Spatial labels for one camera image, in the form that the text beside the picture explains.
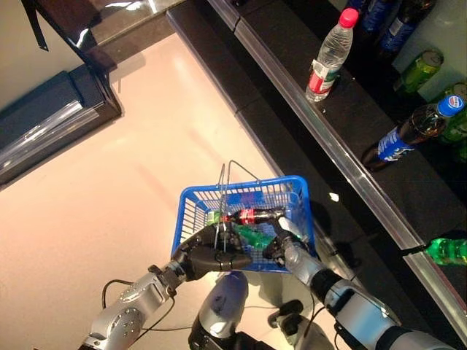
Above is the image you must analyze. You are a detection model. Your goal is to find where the dark right robot hand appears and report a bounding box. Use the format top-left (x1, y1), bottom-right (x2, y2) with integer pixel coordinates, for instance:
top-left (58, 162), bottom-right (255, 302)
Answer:
top-left (262, 214), bottom-right (312, 266)

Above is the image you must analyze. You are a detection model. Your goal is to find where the dark left robot hand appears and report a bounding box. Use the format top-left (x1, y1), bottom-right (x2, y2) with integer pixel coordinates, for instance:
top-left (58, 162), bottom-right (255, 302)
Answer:
top-left (170, 225), bottom-right (253, 281)

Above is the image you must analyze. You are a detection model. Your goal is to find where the blue plastic shopping basket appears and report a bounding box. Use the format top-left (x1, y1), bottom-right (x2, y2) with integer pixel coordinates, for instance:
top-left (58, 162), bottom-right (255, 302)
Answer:
top-left (169, 159), bottom-right (318, 275)

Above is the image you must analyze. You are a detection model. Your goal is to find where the cola bottle red label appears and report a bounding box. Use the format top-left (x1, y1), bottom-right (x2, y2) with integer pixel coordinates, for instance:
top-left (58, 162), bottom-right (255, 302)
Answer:
top-left (220, 206), bottom-right (288, 227)

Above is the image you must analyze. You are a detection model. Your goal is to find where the black shelf base board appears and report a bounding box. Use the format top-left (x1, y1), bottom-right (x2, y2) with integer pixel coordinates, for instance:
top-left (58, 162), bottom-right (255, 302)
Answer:
top-left (317, 203), bottom-right (467, 350)
top-left (233, 34), bottom-right (369, 263)
top-left (166, 0), bottom-right (278, 117)

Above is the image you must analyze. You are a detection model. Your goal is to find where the cola bottle blue label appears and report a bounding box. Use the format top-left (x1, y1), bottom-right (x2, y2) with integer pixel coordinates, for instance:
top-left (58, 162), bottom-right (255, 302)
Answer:
top-left (358, 0), bottom-right (394, 36)
top-left (360, 94), bottom-right (467, 173)
top-left (377, 0), bottom-right (438, 62)

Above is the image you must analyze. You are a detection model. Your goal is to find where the clear water bottle red label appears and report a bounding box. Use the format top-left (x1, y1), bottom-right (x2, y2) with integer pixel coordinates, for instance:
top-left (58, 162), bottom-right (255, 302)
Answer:
top-left (304, 7), bottom-right (361, 104)

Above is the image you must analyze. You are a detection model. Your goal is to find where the dark stone ledge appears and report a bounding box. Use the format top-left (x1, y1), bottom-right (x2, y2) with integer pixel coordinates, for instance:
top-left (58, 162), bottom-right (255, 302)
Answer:
top-left (89, 0), bottom-right (185, 50)

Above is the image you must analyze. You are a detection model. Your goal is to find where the dark brown panel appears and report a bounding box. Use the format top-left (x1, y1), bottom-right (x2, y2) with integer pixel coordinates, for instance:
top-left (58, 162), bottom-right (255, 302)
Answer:
top-left (20, 0), bottom-right (118, 74)

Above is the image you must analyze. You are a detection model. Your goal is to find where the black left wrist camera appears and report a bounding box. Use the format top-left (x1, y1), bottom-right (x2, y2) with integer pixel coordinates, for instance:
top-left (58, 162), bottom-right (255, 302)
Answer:
top-left (147, 264), bottom-right (177, 299)

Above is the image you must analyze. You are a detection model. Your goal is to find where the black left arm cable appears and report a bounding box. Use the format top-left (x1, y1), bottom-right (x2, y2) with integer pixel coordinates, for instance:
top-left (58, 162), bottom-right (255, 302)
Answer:
top-left (101, 279), bottom-right (193, 333)

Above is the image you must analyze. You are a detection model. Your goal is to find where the black shelf board clear rail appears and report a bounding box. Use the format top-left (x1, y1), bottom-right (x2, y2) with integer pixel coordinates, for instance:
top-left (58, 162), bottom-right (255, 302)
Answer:
top-left (204, 0), bottom-right (244, 36)
top-left (402, 229), bottom-right (467, 346)
top-left (233, 0), bottom-right (467, 253)

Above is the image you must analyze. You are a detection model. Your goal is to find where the black side shelf clear rail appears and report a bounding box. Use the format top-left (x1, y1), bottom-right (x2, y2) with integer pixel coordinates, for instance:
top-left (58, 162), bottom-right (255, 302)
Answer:
top-left (0, 70), bottom-right (123, 187)

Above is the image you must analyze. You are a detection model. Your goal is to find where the black hanging strap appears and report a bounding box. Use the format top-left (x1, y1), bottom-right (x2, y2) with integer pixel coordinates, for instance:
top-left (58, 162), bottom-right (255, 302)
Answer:
top-left (20, 0), bottom-right (50, 53)

